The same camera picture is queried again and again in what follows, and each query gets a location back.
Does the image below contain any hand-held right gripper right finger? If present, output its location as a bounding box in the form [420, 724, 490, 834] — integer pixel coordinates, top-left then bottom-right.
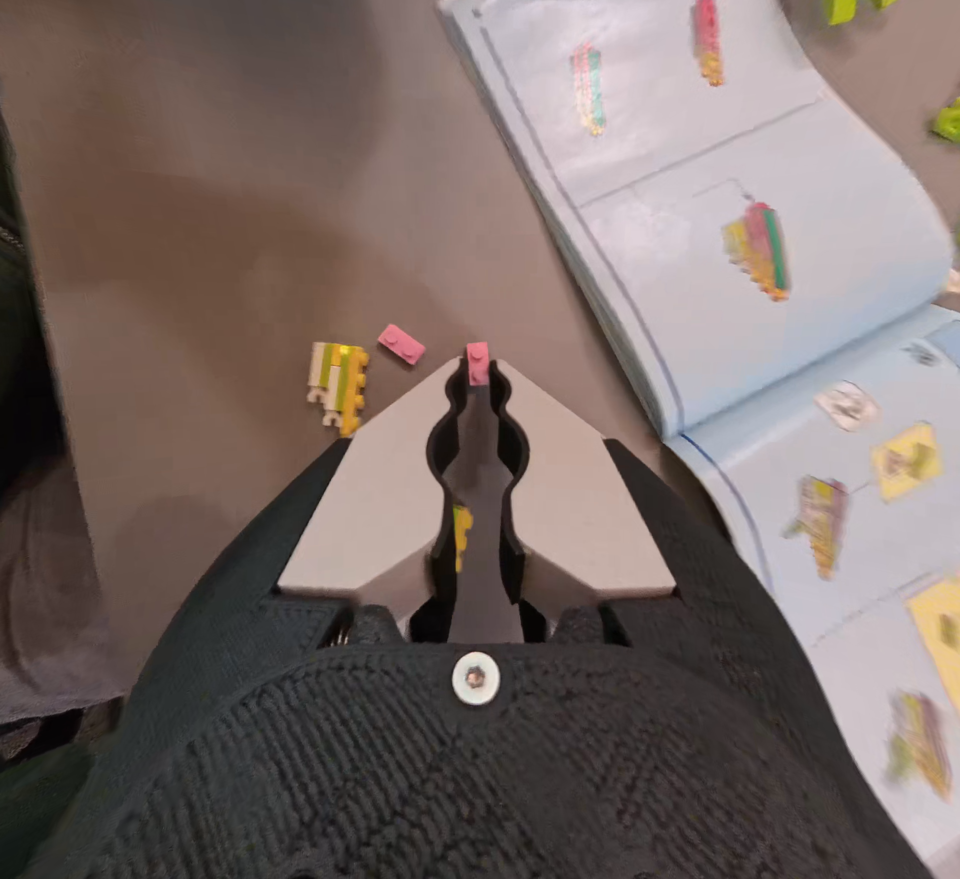
[489, 360, 676, 640]

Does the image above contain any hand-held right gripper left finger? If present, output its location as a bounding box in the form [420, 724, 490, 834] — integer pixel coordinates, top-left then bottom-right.
[277, 357, 468, 642]

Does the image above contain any multicoloured lego assembly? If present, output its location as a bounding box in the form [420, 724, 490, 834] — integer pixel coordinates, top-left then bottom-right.
[306, 342, 371, 438]

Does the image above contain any pink lego plate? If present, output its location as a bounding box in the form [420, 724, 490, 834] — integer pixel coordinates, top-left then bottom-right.
[377, 324, 427, 367]

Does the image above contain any light blue instruction booklet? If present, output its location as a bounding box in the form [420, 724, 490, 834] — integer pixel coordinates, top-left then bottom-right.
[435, 0, 960, 867]

